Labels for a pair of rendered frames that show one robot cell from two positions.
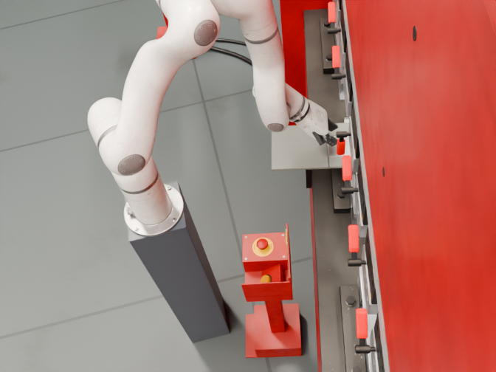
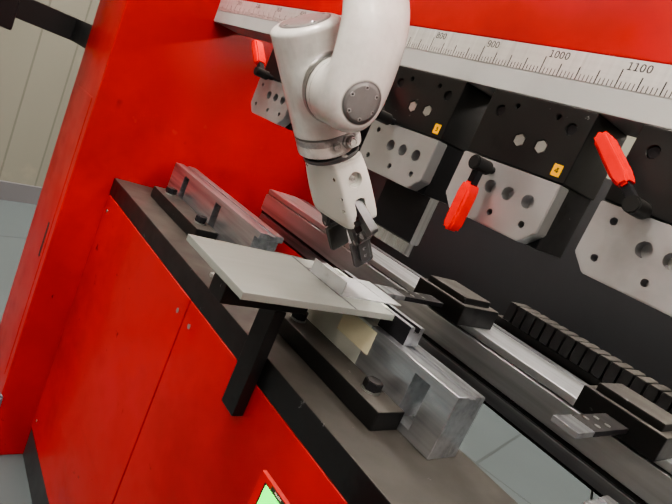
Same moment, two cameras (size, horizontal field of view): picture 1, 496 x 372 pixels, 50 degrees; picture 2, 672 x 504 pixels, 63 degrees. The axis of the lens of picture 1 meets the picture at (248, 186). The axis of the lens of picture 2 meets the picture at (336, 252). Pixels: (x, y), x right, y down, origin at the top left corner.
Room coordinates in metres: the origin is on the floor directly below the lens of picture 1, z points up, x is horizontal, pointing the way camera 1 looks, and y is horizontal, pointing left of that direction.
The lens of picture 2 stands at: (0.57, 0.34, 1.21)
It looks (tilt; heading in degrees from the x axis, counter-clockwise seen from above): 11 degrees down; 308
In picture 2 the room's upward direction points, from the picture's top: 23 degrees clockwise
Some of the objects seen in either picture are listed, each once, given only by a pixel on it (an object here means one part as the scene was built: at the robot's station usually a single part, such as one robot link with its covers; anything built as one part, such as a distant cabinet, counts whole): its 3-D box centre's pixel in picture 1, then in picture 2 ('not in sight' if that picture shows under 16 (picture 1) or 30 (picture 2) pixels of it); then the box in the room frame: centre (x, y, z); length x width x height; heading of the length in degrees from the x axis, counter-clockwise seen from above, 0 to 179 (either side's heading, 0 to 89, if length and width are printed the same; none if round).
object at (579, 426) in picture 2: not in sight; (612, 418); (0.67, -0.47, 1.01); 0.26 x 0.12 x 0.05; 79
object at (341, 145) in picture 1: (342, 143); (469, 195); (0.90, -0.28, 1.20); 0.04 x 0.02 x 0.10; 79
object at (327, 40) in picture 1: (328, 44); (181, 213); (1.64, -0.43, 0.89); 0.30 x 0.05 x 0.03; 169
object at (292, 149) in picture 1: (311, 146); (293, 278); (1.07, -0.23, 1.00); 0.26 x 0.18 x 0.01; 79
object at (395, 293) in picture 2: not in sight; (431, 295); (1.01, -0.54, 1.01); 0.26 x 0.12 x 0.05; 79
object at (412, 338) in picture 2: not in sight; (372, 304); (1.02, -0.37, 0.99); 0.20 x 0.03 x 0.03; 169
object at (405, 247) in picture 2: not in sight; (399, 216); (1.04, -0.38, 1.13); 0.10 x 0.02 x 0.10; 169
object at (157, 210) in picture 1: (146, 194); not in sight; (0.93, 0.30, 1.09); 0.19 x 0.19 x 0.18
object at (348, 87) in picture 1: (361, 81); (423, 133); (1.07, -0.38, 1.26); 0.15 x 0.09 x 0.17; 169
